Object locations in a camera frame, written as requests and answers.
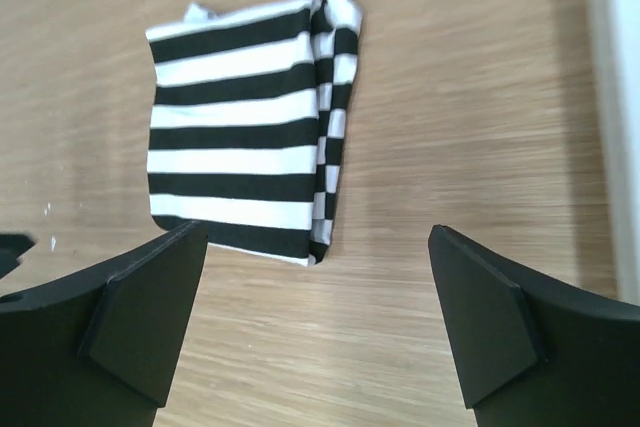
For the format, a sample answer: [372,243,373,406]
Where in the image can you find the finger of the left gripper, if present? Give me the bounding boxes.
[0,233,36,278]

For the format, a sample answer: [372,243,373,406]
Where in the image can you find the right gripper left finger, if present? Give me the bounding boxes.
[1,222,208,426]

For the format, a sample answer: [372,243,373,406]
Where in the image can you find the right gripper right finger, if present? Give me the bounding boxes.
[428,225,639,427]

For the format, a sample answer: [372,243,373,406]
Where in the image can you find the black white striped tank top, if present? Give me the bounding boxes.
[146,0,363,266]

